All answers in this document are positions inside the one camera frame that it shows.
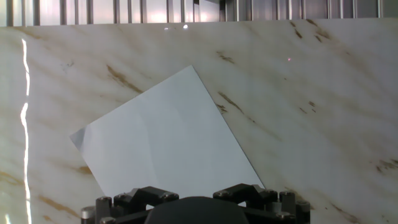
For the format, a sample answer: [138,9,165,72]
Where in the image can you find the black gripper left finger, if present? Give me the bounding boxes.
[80,185,180,224]

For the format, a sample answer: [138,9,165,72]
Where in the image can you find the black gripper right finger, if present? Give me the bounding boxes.
[212,183,312,224]

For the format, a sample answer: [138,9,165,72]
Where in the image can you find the white paper sheet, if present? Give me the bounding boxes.
[69,65,266,200]

